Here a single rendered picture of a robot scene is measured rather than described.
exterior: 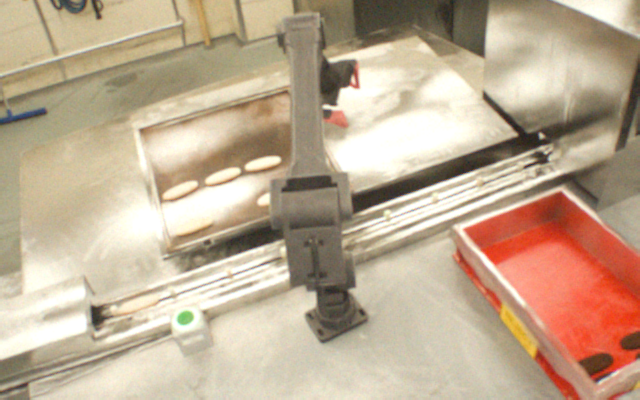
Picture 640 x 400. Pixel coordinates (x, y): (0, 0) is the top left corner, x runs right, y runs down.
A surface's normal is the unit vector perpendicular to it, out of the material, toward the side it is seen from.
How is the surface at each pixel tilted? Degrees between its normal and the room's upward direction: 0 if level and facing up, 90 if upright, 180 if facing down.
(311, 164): 17
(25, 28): 90
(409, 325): 0
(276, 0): 90
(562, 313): 0
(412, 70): 10
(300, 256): 62
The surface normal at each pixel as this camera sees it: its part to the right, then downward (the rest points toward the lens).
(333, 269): -0.04, 0.18
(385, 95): -0.05, -0.68
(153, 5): 0.36, 0.54
